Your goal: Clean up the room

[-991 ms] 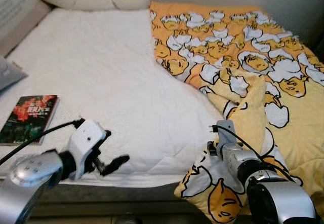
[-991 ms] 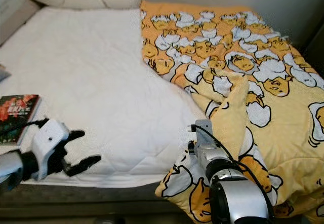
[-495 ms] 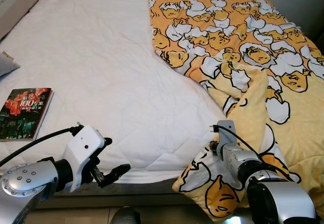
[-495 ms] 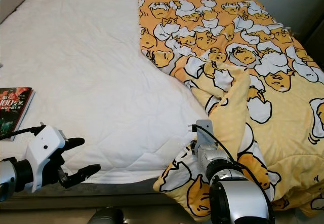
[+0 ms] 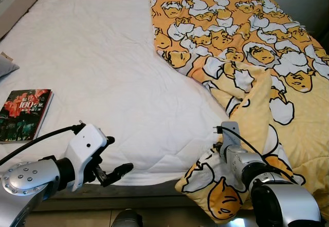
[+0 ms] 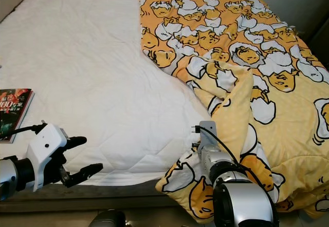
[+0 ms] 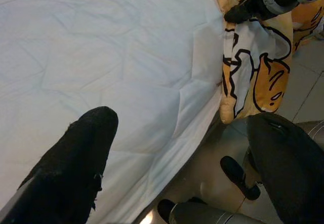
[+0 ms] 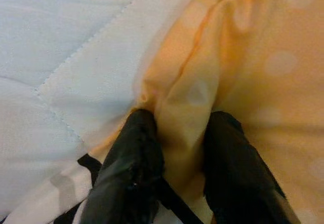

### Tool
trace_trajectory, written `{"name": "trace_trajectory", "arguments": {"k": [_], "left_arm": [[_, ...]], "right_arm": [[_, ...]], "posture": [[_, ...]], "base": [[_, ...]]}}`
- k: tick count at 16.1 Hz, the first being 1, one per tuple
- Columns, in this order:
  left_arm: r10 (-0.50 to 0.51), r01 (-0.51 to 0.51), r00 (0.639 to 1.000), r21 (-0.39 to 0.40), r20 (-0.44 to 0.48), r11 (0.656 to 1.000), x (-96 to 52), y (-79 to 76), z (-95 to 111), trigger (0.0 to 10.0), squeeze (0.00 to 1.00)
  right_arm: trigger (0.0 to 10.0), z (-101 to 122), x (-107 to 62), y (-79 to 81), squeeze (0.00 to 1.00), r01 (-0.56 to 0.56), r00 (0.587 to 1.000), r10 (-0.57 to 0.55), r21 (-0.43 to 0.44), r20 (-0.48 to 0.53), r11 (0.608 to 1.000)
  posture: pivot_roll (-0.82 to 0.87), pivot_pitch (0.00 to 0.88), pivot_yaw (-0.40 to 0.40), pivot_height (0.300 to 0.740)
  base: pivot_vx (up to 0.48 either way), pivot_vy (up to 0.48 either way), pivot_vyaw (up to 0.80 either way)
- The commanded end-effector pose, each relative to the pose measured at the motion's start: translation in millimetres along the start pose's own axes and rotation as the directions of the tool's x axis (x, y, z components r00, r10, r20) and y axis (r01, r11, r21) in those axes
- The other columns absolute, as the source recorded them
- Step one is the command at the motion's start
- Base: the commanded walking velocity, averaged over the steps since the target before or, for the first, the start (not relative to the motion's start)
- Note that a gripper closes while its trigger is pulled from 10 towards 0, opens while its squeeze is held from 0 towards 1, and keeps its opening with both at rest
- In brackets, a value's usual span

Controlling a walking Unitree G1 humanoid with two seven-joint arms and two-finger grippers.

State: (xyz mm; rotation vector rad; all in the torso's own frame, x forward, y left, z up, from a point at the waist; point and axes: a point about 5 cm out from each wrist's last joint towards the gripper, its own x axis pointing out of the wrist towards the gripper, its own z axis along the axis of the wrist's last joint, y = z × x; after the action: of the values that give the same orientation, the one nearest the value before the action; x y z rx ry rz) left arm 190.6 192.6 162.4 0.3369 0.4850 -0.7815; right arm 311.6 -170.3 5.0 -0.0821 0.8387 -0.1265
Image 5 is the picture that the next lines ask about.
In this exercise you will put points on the grey bed base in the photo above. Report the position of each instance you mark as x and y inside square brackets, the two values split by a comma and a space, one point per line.
[144, 193]

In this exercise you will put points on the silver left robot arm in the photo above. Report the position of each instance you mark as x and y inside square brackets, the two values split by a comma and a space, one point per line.
[25, 178]

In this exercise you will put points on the grey robot left leg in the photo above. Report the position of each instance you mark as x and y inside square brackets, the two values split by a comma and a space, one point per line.
[127, 219]

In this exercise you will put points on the grey plush pillow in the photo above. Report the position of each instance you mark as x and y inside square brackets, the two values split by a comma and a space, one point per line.
[7, 65]

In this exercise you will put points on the printed grey headboard cushion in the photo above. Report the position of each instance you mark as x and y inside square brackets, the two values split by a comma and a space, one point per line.
[13, 6]

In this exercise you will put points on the yellow cartoon egg blanket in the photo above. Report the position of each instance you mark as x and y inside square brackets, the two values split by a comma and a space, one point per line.
[247, 42]

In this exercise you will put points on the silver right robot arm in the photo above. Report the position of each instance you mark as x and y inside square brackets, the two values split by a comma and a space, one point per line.
[288, 201]

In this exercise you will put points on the dark bedside cabinet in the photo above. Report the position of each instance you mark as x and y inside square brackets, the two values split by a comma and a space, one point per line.
[323, 39]

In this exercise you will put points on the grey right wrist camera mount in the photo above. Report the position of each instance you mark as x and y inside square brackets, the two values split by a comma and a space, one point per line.
[230, 137]

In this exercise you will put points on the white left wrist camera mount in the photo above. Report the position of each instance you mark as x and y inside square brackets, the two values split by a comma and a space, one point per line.
[85, 147]

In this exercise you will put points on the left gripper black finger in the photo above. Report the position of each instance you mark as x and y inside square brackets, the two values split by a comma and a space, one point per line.
[119, 173]
[108, 140]

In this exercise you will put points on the dark red-green cover book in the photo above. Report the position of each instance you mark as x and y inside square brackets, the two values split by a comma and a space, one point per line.
[23, 114]

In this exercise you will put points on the white quilted mattress pad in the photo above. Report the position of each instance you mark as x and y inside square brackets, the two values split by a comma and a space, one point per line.
[103, 57]

